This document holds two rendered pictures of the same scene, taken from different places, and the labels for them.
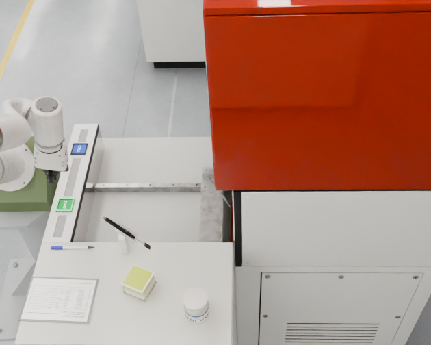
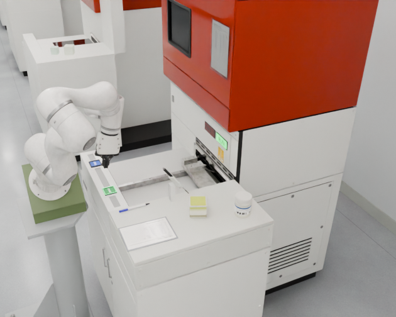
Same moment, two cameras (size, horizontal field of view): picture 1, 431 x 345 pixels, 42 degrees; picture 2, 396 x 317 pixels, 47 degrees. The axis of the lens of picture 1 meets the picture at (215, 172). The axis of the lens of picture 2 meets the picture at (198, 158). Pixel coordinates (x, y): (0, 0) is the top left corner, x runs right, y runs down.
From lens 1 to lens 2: 118 cm
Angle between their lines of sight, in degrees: 29
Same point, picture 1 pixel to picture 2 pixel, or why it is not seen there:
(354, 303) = (299, 220)
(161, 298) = (214, 213)
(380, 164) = (312, 95)
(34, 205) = (74, 208)
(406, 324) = (325, 233)
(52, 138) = (118, 121)
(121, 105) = not seen: hidden behind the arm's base
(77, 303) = (162, 231)
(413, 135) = (326, 71)
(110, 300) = (182, 224)
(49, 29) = not seen: outside the picture
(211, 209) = (202, 177)
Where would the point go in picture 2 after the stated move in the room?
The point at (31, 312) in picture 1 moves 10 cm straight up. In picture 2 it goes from (133, 244) to (131, 224)
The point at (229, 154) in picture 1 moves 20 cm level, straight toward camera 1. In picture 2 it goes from (239, 100) to (265, 118)
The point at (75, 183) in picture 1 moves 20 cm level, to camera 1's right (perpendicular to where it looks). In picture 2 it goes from (107, 179) to (145, 168)
